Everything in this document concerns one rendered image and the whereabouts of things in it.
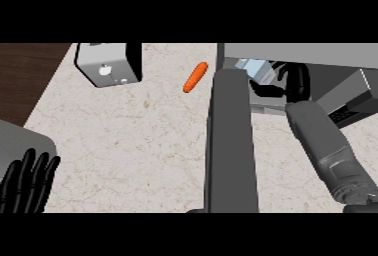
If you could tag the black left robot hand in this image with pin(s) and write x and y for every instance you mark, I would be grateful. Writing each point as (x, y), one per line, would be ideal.
(24, 186)

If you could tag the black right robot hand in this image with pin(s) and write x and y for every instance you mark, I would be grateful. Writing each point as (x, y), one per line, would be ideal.
(298, 83)

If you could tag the pale blue milk carton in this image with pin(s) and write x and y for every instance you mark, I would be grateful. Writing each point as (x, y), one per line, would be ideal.
(259, 69)

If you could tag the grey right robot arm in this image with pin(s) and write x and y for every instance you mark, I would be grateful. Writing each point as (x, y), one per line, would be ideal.
(325, 150)

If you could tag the grey microwave body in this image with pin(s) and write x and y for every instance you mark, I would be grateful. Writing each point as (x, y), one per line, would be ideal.
(300, 53)

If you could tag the dark grey microwave door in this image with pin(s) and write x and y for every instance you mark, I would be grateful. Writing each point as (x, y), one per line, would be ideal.
(230, 140)

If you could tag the grey rounded appliance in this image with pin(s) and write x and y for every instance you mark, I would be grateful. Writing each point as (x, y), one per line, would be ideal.
(22, 140)

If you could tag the orange carrot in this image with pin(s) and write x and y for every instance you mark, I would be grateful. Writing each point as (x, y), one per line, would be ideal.
(195, 77)

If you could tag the silver toaster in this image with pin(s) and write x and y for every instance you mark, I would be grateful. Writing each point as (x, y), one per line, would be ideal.
(105, 68)

